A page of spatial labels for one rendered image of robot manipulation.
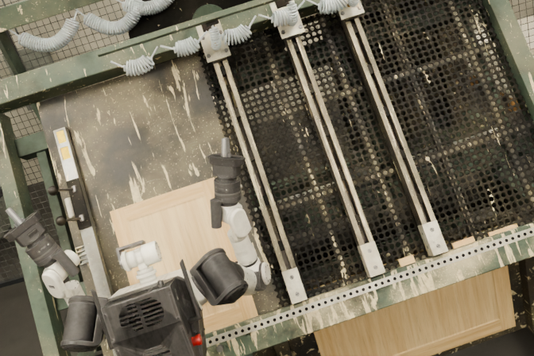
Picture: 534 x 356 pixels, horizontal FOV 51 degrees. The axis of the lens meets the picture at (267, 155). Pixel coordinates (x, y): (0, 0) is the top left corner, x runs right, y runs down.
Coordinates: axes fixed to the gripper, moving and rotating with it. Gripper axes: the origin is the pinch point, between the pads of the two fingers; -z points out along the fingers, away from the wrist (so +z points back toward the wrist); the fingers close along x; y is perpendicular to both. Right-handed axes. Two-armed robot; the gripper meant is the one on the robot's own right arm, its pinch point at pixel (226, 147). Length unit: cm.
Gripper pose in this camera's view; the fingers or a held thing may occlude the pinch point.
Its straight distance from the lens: 180.0
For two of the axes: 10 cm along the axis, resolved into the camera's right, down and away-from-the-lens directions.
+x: -9.1, -0.9, 4.1
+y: 4.2, -2.6, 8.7
